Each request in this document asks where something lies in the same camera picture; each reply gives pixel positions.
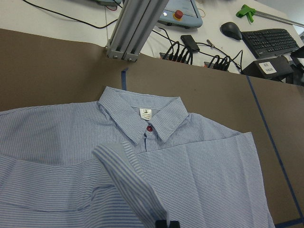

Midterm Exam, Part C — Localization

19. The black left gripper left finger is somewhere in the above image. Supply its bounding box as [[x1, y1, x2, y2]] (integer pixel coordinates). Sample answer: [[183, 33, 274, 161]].
[[155, 220, 168, 228]]

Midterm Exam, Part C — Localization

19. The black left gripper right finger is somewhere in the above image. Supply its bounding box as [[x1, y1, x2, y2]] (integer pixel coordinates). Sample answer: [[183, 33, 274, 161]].
[[169, 220, 180, 228]]

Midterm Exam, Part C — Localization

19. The blue striped button shirt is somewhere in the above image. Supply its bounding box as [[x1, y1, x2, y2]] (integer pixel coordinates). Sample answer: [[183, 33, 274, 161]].
[[0, 87, 274, 228]]

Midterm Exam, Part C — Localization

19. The orange black usb hub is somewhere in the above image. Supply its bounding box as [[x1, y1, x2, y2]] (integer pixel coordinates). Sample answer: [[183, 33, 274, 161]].
[[160, 41, 193, 65]]

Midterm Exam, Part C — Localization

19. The black smartphone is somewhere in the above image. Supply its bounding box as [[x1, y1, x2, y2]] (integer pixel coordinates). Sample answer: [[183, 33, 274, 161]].
[[180, 35, 200, 52]]

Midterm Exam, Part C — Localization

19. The black box with label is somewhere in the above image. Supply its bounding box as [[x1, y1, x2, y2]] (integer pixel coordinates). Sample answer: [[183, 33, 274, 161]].
[[241, 56, 294, 81]]

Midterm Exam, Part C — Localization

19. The brown table mat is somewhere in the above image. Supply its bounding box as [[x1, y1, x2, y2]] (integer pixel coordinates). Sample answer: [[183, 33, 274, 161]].
[[0, 29, 304, 228]]

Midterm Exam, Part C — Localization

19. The black keyboard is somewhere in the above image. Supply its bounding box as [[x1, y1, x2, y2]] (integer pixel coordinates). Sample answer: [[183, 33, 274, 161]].
[[241, 28, 299, 59]]

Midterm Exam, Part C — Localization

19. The black computer mouse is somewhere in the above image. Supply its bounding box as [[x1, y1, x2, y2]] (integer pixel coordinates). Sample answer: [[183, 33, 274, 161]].
[[220, 22, 242, 40]]

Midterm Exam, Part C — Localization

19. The blue teach pendant red button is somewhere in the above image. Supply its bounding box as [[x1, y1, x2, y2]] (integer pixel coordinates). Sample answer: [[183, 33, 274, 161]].
[[158, 0, 203, 29]]

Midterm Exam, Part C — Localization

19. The green plastic clamp tool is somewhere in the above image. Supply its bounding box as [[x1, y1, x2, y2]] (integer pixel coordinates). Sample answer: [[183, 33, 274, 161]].
[[236, 4, 256, 23]]

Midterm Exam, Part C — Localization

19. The aluminium extrusion camera post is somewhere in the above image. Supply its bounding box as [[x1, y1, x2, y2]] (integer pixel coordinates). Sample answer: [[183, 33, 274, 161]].
[[106, 0, 168, 62]]

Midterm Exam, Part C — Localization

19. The black cable on table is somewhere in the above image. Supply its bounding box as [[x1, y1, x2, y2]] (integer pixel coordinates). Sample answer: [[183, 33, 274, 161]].
[[22, 0, 119, 29]]

